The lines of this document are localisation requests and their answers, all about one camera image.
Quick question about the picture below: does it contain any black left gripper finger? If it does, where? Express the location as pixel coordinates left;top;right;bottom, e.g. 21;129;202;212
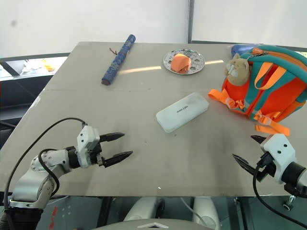
99;132;126;143
102;150;134;168

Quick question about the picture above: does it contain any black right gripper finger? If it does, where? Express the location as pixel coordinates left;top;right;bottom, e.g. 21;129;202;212
250;135;267;145
232;153;258;180

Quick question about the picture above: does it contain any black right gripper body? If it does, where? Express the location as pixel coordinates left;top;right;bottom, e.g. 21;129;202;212
255;151;277;183

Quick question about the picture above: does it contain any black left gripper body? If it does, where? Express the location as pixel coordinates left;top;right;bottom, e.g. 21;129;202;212
86;141;105;167

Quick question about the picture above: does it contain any orange and teal backpack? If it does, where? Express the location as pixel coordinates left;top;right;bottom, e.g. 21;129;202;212
207;45;307;137

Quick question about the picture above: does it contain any white plastic case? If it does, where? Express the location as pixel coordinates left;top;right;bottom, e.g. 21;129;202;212
155;92;210;134

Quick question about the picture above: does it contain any caster wheel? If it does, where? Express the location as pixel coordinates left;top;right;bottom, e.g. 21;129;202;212
283;195;296;211

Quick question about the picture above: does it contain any silver left robot leg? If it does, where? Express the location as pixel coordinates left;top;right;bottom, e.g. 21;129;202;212
123;196;165;221

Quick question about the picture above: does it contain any silver robot leg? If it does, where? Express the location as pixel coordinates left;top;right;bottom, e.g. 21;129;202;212
193;196;221;230
123;196;165;221

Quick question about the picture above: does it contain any silver right robot leg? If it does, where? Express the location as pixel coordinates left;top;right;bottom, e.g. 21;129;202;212
193;196;221;230

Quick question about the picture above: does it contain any silver robot torso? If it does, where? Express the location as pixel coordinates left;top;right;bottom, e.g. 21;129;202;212
94;218;216;230

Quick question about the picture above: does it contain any blue patterned rolled mat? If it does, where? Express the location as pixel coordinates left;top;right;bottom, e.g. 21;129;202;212
101;34;138;86

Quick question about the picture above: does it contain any blue plastic bag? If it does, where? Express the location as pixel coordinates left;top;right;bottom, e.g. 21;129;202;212
230;44;261;58

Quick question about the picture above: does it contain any orange item on side shelf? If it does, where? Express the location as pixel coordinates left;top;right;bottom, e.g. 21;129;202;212
42;58;56;72

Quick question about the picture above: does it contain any silver perforated round plate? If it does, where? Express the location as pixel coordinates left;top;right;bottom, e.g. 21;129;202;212
163;48;207;75

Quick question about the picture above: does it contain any orange folded cloth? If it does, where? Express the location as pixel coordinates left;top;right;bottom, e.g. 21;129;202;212
170;54;192;74

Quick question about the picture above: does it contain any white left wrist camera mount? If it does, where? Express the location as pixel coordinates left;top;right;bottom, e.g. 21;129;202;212
76;125;100;168

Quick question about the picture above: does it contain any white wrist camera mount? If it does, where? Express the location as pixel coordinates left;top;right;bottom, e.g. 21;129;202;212
260;133;297;185
76;125;100;168

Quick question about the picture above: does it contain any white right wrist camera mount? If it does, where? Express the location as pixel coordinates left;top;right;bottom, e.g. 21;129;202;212
260;133;297;185

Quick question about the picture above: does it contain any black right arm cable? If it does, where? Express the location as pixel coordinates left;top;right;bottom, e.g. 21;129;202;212
252;152;307;229

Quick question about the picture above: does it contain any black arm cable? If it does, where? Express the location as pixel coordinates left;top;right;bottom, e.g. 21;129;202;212
3;117;87;211
252;152;307;229

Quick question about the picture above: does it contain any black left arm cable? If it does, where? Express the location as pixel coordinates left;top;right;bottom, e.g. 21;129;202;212
3;117;87;211

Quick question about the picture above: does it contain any beige plush cat keychain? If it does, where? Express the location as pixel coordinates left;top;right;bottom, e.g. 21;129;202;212
224;53;252;87

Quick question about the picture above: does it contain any grey vertical window post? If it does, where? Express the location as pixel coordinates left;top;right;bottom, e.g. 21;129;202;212
186;0;194;44

